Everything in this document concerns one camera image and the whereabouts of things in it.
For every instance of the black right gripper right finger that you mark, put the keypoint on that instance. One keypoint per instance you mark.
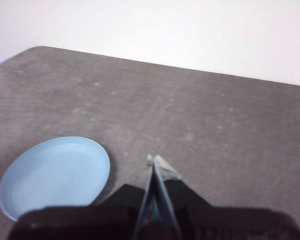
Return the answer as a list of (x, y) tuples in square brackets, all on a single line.
[(227, 225)]

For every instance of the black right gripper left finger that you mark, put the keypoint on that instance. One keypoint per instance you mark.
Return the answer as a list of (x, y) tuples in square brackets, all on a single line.
[(77, 222)]

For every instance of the light blue round plate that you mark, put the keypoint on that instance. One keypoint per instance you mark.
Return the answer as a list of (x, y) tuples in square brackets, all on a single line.
[(52, 172)]

